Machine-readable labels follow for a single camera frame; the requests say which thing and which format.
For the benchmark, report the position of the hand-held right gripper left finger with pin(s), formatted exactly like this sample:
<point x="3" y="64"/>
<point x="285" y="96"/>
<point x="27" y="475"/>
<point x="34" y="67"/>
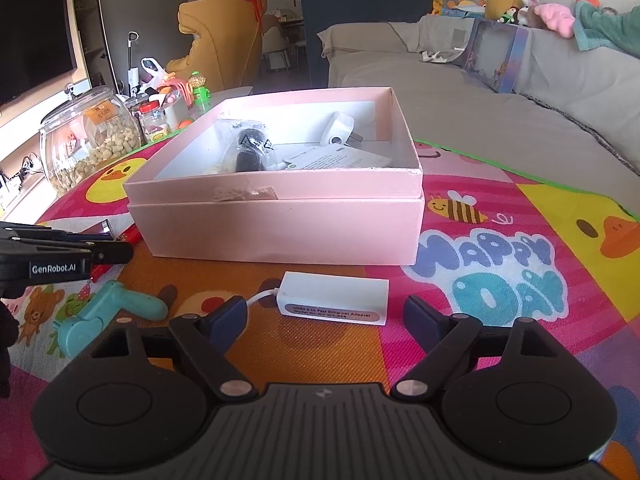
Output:
<point x="230" y="317"/>

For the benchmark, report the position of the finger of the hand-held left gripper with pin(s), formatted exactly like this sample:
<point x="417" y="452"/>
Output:
<point x="35" y="232"/>
<point x="112" y="252"/>

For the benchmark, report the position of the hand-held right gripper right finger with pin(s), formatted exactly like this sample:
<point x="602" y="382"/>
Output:
<point x="422" y="321"/>

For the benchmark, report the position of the teal plastic toy tool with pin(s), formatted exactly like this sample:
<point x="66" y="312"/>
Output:
<point x="100" y="317"/>

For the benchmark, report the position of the white ethernet adapter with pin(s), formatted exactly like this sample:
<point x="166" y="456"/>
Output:
<point x="335" y="297"/>

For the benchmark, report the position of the pink cardboard box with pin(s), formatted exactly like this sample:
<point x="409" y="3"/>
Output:
<point x="280" y="225"/>

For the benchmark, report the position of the black item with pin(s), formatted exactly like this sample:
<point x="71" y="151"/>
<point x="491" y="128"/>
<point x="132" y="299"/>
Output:
<point x="249" y="147"/>

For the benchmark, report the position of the white printed package box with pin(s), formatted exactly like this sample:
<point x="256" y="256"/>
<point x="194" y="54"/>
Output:
<point x="335" y="159"/>

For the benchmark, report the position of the grey travel plug adapter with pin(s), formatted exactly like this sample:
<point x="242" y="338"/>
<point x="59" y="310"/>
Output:
<point x="339" y="130"/>

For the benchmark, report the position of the red pen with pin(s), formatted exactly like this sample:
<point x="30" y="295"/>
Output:
<point x="134" y="235"/>

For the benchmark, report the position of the colourful cartoon play mat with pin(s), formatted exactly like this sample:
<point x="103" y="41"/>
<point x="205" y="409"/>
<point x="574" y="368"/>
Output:
<point x="500" y="270"/>

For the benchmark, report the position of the glass jar of nuts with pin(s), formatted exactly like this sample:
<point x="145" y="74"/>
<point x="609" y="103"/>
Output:
<point x="87" y="145"/>

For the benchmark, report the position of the small red-lidded plastic jar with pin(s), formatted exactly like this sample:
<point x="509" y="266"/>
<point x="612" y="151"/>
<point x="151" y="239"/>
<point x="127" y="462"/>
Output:
<point x="155" y="125"/>

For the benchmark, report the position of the green toy bottle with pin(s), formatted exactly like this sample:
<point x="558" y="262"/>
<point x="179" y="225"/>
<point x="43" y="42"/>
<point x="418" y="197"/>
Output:
<point x="201" y="92"/>

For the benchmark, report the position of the white plastic bag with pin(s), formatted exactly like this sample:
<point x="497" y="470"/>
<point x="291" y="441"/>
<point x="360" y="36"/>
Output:
<point x="152" y="72"/>

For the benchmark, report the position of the black television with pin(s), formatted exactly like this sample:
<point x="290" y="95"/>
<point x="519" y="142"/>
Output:
<point x="35" y="45"/>

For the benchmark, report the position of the white stick vacuum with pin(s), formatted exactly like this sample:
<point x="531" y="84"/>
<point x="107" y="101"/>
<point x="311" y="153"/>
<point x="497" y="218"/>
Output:
<point x="132" y="60"/>

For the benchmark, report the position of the grey sofa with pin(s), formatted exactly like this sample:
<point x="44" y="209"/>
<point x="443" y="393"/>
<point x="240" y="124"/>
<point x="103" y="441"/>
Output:
<point x="500" y="110"/>

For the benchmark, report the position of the yellow armchair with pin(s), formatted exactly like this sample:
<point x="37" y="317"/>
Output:
<point x="220" y="45"/>

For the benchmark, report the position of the white dining chair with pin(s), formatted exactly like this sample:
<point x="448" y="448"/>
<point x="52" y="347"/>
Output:
<point x="277" y="50"/>

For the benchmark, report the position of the white paper scrap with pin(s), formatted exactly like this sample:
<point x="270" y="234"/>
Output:
<point x="435" y="58"/>

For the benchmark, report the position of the purple window gift box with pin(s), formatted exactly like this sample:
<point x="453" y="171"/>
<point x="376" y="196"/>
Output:
<point x="517" y="60"/>

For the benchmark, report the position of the dark blue cabinet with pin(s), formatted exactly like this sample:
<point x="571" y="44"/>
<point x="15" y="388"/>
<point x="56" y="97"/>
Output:
<point x="320" y="45"/>

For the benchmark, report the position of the pink plush toy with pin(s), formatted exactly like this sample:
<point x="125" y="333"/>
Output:
<point x="555" y="17"/>

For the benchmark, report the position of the teal blanket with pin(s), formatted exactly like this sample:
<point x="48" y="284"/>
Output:
<point x="610" y="27"/>

